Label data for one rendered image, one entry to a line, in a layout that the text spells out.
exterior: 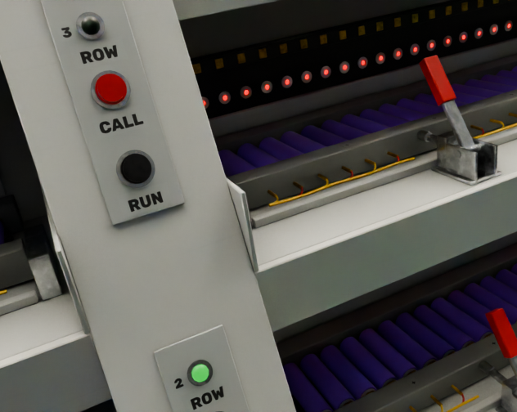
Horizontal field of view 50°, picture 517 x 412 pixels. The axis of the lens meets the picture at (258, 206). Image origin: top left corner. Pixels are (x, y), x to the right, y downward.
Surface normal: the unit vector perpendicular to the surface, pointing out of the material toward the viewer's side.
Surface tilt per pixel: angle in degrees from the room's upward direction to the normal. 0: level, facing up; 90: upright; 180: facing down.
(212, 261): 90
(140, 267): 90
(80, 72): 90
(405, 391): 20
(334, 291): 111
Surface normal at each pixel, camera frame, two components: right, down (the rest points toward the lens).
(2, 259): 0.43, 0.32
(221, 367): 0.33, -0.01
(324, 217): -0.15, -0.90
